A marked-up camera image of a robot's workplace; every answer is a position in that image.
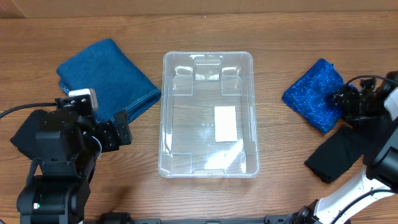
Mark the blue terry towel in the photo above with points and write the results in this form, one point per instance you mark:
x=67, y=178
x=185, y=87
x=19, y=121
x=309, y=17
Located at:
x=118, y=83

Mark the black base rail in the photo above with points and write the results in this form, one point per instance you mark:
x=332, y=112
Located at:
x=127, y=218

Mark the clear plastic container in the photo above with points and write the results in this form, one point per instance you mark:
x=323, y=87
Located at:
x=193, y=84

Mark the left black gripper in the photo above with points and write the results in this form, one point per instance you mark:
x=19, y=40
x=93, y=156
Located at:
x=107, y=129

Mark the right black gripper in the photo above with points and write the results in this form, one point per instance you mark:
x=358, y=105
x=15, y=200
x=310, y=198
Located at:
x=347, y=101

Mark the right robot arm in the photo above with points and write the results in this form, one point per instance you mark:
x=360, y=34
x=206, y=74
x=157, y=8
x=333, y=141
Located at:
x=378, y=177

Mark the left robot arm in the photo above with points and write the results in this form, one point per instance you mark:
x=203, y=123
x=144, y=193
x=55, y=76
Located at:
x=63, y=147

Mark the white label in container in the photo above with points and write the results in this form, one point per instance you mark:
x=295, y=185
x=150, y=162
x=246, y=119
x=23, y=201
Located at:
x=225, y=124

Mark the blue sequin cloth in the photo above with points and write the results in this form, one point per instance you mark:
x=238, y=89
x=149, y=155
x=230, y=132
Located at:
x=310, y=96

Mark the black cloth long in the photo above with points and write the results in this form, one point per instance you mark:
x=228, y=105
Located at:
x=339, y=152

